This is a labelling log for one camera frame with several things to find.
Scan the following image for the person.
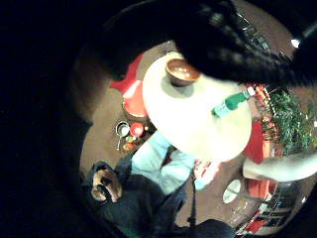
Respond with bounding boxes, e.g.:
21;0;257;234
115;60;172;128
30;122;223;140
81;130;199;238

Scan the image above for orange planter box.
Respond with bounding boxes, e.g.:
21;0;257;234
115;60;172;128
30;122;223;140
256;84;277;140

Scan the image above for shelf with red items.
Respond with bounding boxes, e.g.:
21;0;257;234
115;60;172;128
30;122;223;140
236;183;306;236

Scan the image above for red and white bag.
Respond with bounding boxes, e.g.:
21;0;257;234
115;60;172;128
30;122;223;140
193;158;222;191

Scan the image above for green bottle with white cap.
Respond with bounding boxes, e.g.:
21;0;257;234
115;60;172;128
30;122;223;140
211;86;258;119

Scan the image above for silver pot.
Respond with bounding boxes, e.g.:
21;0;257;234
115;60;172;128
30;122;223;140
114;120;131;152

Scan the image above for red chair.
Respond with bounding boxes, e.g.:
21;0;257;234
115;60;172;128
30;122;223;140
109;54;145;95
243;119;265;165
122;79;149;119

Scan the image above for red cup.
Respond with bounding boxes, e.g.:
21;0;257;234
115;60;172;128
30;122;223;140
129;121;145;138

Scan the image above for brown wooden bowl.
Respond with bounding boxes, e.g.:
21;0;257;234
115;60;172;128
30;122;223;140
164;58;202;87

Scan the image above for green leafy plants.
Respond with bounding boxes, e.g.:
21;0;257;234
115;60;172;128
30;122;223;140
267;88;317;157

